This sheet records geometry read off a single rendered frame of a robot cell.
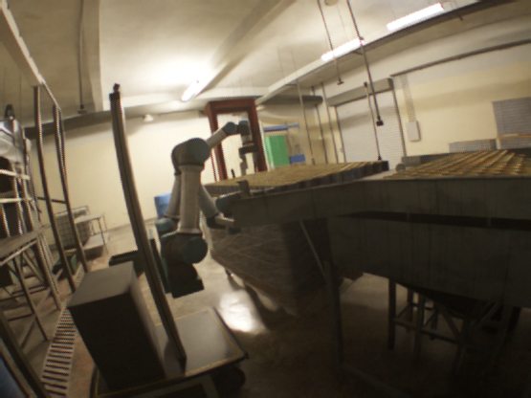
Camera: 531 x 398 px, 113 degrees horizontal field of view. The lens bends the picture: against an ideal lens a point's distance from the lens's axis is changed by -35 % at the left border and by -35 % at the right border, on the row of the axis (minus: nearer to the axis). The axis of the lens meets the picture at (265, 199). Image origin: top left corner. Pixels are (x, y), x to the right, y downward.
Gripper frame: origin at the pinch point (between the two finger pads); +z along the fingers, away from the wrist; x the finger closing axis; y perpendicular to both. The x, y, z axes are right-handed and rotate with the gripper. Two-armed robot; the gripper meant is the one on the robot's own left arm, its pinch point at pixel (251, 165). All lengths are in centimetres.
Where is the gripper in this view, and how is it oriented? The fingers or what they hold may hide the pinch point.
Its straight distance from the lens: 184.7
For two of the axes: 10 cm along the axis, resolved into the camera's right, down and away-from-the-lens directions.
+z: 1.6, 9.7, 1.6
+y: -5.3, -0.5, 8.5
